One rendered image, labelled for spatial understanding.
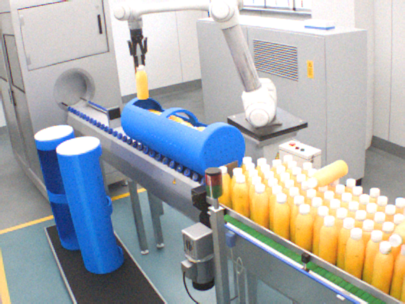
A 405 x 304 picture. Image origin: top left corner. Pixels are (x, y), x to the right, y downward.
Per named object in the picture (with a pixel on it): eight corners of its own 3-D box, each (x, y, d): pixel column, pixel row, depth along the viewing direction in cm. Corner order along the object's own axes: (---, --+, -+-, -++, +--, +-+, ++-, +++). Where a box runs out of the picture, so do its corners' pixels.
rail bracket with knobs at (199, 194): (207, 201, 221) (205, 182, 217) (216, 206, 216) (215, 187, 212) (190, 208, 216) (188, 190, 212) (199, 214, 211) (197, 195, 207)
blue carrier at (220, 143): (162, 130, 305) (155, 90, 293) (249, 169, 238) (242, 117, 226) (125, 145, 291) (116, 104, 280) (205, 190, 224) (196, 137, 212)
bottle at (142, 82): (150, 96, 280) (148, 66, 272) (146, 100, 274) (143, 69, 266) (140, 96, 282) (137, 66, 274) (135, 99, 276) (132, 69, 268)
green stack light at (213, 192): (216, 188, 176) (215, 176, 174) (227, 194, 171) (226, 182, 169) (203, 194, 173) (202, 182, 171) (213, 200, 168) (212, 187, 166)
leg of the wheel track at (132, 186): (146, 250, 345) (132, 176, 321) (150, 252, 340) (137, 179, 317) (139, 252, 342) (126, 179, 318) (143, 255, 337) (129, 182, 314)
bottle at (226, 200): (230, 203, 218) (227, 166, 210) (235, 210, 211) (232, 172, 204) (215, 206, 216) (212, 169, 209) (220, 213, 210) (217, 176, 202)
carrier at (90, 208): (105, 279, 289) (131, 258, 310) (76, 158, 256) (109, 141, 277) (77, 266, 304) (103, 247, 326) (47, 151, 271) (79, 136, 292)
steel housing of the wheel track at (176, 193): (98, 136, 412) (92, 100, 399) (258, 228, 245) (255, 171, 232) (70, 145, 397) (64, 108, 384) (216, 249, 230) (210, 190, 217)
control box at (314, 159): (292, 158, 235) (292, 139, 231) (320, 169, 219) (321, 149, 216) (278, 163, 230) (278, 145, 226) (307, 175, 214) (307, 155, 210)
